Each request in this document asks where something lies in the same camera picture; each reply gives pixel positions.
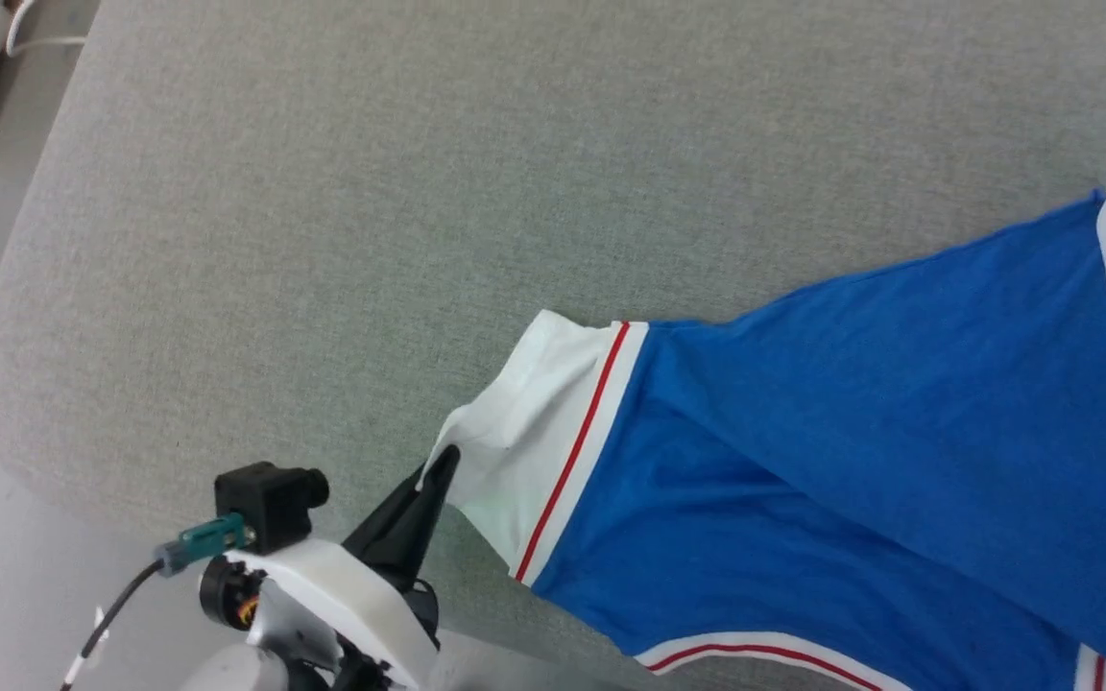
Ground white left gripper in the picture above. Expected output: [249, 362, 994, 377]
[225, 443, 464, 690]

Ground blue garment white red trim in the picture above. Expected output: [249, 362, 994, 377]
[417, 189, 1106, 691]

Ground grey fabric sofa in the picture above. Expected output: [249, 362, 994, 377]
[0, 0, 1106, 691]

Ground black left cable teal connector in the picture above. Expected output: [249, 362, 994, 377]
[59, 512, 257, 691]

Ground white cable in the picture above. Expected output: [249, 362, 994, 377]
[4, 0, 89, 59]

